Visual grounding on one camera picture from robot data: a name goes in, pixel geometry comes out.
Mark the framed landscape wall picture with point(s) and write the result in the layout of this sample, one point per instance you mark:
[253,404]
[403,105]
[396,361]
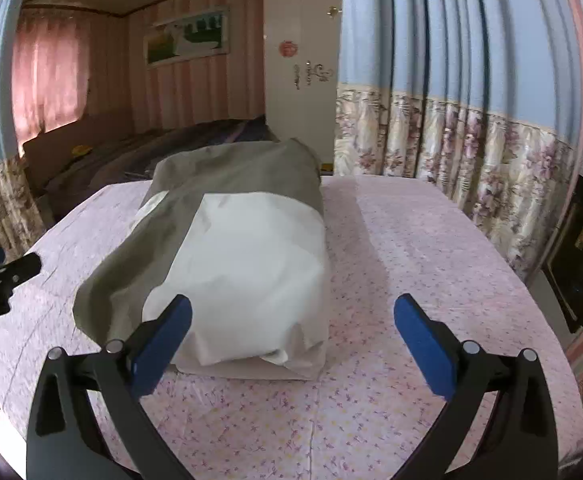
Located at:
[186,37]

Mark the bed with brown cover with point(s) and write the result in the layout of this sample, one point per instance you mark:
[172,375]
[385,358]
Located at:
[101,165]

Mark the olive and white jacket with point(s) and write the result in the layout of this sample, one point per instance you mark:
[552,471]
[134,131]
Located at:
[241,260]

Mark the striped blue pink blanket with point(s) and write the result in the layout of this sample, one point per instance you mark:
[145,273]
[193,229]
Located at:
[226,130]

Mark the pink floral tablecloth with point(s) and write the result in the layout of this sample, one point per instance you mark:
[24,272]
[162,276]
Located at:
[421,240]

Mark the small yellow object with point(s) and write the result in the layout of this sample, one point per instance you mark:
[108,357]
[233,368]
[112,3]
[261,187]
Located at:
[81,150]

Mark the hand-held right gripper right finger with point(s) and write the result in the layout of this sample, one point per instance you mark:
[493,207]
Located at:
[424,345]

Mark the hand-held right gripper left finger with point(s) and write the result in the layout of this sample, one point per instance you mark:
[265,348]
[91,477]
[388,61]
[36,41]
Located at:
[161,345]

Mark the pink window curtain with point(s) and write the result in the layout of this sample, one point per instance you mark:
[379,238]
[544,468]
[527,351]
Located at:
[46,85]

